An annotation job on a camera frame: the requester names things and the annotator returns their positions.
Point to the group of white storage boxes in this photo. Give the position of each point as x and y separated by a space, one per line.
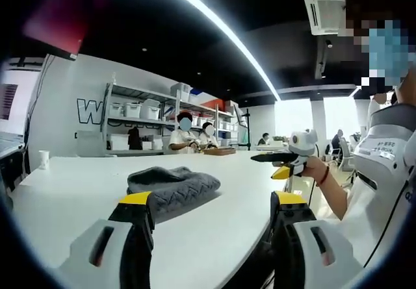
133 109

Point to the grey office chair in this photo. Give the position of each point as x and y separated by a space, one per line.
347 157

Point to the wall monitor with red screen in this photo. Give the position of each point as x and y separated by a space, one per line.
57 22

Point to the person's right hand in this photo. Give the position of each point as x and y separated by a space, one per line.
314 169

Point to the ceiling light strip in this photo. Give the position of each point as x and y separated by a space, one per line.
227 32

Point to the black pole stand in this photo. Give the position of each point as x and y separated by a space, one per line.
248 130

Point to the grey metal shelf unit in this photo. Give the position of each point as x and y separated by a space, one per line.
112 120

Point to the wooden tray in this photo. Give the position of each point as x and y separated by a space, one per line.
220 151

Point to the ceiling air conditioner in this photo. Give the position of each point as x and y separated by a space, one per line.
325 9

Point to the desk monitor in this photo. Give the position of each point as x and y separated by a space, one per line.
11 113

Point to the dark bag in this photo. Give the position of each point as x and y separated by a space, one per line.
134 138

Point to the person's white shirt torso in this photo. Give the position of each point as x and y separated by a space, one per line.
357 221

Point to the white paper cup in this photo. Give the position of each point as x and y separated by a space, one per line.
44 159

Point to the white grey chest device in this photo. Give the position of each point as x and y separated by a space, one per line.
380 146

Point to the grey towel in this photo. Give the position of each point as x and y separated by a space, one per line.
182 185

